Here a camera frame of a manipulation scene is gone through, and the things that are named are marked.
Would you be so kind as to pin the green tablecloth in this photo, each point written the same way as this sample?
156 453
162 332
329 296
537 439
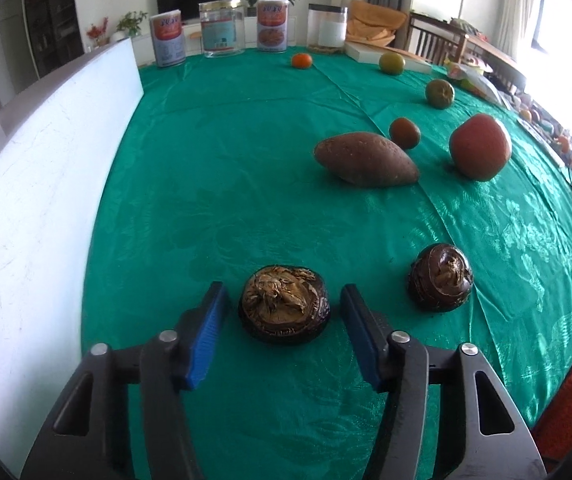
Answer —
226 170

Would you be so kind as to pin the bright orange tangerine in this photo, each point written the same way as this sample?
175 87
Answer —
302 61

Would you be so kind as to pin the green orange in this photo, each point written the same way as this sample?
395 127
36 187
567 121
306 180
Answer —
391 63

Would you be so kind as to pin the tall silver tin can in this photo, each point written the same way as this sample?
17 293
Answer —
272 25

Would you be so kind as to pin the brown sweet potato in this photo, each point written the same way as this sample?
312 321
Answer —
365 157

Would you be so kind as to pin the wooden chair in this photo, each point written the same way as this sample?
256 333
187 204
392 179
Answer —
435 35

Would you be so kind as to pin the orange beanbag chair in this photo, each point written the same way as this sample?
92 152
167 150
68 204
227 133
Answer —
375 25

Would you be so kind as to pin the clear jar with blue label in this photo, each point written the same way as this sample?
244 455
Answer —
222 30

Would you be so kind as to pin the white printed can left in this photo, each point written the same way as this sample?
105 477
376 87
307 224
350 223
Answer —
167 37

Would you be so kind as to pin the leafy plant in white pot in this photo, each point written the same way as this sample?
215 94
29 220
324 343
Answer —
131 22

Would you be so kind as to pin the red apple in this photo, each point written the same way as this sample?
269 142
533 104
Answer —
480 147

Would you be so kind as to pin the wooden side table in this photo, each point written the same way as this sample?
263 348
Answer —
495 57

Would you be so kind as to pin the dark bookshelf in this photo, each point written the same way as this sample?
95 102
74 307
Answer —
51 15

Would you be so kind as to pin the small dark orange tangerine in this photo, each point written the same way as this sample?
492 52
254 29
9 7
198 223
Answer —
404 132

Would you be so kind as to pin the red flower plant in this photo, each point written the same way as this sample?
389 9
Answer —
97 32

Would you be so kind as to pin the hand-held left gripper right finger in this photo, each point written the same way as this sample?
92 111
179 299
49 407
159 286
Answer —
363 335

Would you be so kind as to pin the white snack bag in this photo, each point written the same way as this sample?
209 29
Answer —
470 79

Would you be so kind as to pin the small green potted plant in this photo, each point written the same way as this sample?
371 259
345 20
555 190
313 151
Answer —
251 4

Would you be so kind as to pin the clear jar with black lid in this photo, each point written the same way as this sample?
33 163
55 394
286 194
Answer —
327 27

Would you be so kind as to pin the round dark brown water chestnut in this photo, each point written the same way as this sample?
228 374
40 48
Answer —
440 277

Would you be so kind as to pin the brownish green tangerine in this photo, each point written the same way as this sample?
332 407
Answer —
439 93

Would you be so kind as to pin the white book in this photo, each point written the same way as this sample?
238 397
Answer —
385 56

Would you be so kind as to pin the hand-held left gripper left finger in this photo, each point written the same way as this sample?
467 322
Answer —
205 340

